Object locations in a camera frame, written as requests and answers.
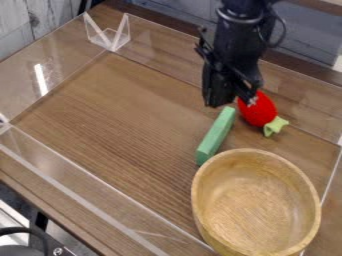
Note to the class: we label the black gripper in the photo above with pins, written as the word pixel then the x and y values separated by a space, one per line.
pixel 231 49

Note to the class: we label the green foam block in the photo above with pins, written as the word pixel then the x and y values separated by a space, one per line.
pixel 215 135

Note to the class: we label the light wooden bowl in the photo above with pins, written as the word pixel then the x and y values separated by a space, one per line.
pixel 255 204

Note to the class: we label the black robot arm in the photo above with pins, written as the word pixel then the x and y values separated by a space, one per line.
pixel 250 7

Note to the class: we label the red plush strawberry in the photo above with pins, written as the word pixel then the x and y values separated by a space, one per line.
pixel 261 114

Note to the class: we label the black metal table leg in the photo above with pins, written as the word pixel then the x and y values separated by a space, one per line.
pixel 44 242

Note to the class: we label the clear acrylic corner bracket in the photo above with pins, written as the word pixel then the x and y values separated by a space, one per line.
pixel 108 38

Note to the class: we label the clear acrylic tray wall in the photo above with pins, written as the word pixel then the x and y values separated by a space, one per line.
pixel 118 175

